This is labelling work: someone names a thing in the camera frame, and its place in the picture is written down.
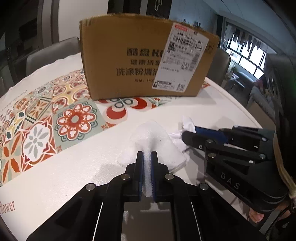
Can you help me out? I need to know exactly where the thin white cloth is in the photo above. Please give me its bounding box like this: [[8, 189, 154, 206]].
[[168, 116, 196, 152]]

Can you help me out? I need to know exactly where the white fluffy towel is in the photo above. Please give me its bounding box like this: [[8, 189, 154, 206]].
[[117, 120, 188, 197]]

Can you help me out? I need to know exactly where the person's right hand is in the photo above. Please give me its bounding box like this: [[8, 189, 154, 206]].
[[249, 208, 264, 223]]

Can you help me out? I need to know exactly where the grey sofa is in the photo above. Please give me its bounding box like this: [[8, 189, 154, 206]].
[[232, 72, 274, 112]]

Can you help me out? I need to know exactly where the grey chair behind box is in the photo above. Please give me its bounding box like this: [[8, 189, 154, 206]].
[[206, 48, 231, 86]]

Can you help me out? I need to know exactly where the large window with laundry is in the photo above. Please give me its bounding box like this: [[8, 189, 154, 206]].
[[223, 24, 274, 79]]

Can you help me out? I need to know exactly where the patterned floral tablecloth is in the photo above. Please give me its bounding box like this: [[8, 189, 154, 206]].
[[0, 52, 263, 241]]

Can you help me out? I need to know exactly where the brown cardboard box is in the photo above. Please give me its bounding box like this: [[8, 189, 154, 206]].
[[79, 14, 220, 100]]

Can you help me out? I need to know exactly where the grey chair left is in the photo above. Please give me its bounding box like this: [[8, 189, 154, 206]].
[[26, 37, 80, 76]]

